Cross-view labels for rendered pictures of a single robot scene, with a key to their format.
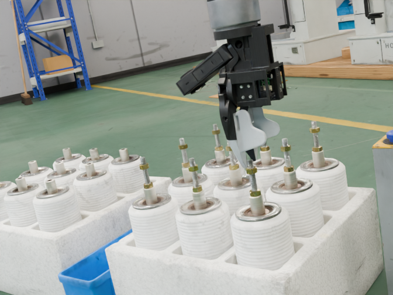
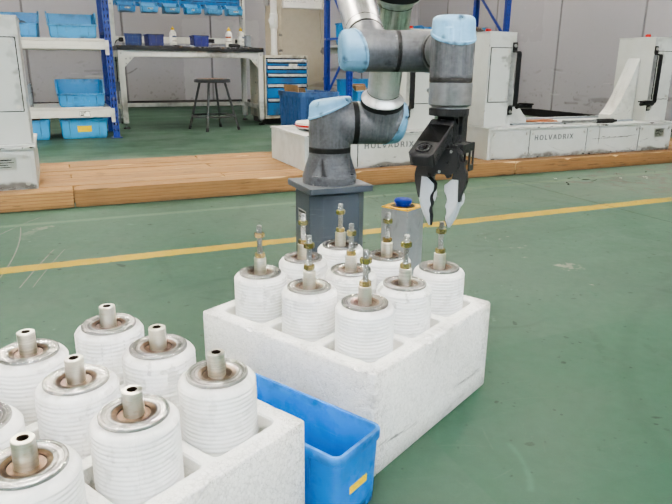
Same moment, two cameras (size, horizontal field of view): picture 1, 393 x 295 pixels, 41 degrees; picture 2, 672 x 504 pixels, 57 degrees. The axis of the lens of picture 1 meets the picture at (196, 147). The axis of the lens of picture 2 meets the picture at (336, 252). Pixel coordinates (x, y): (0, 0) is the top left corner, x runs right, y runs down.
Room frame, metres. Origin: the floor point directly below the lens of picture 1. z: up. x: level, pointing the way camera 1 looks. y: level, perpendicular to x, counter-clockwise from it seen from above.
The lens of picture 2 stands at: (1.02, 1.04, 0.62)
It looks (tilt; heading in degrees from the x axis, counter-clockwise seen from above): 17 degrees down; 268
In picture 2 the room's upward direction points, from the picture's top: 1 degrees clockwise
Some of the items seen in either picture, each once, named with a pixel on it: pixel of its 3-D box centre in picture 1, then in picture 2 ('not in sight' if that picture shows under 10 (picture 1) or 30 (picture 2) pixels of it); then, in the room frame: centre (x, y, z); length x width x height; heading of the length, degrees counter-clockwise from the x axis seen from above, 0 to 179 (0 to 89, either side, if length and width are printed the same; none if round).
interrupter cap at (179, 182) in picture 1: (189, 180); (309, 286); (1.04, 0.03, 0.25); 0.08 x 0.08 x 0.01
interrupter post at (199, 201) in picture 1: (199, 199); (404, 276); (0.87, 0.01, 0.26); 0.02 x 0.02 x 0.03
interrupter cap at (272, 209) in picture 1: (258, 212); (439, 267); (0.80, -0.08, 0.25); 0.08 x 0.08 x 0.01
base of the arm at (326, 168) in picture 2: not in sight; (329, 164); (0.99, -0.70, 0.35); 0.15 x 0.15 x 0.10
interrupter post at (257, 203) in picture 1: (257, 204); (439, 261); (0.80, -0.08, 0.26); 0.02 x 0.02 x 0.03
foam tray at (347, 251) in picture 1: (250, 259); (349, 349); (0.96, -0.06, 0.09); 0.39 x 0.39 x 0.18; 50
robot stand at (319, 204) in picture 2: not in sight; (329, 233); (0.99, -0.70, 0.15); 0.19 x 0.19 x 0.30; 22
